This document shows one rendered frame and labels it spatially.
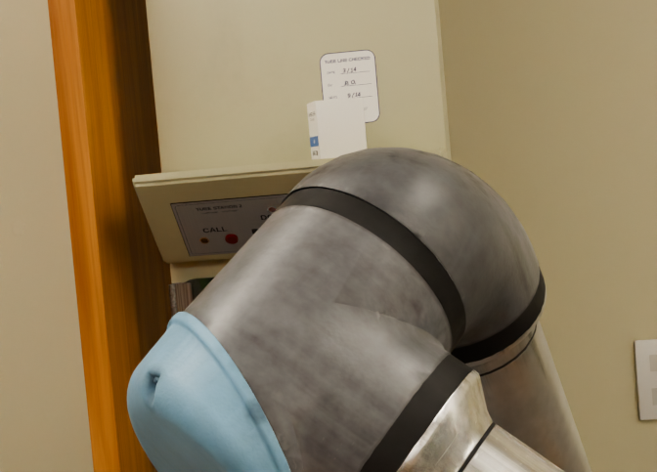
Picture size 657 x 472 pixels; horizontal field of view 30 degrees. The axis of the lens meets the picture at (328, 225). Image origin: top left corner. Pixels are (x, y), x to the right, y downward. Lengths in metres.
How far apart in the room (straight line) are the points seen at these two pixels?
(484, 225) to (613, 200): 1.16
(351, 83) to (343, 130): 0.10
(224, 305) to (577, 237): 1.25
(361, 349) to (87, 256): 0.80
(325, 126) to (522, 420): 0.59
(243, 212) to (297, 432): 0.76
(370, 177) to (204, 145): 0.78
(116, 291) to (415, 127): 0.37
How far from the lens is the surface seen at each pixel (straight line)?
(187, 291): 1.38
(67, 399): 1.92
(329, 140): 1.26
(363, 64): 1.35
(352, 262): 0.57
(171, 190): 1.27
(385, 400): 0.54
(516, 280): 0.66
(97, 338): 1.33
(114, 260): 1.37
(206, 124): 1.37
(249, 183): 1.25
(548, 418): 0.75
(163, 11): 1.39
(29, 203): 1.90
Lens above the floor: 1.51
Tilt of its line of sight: 3 degrees down
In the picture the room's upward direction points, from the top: 5 degrees counter-clockwise
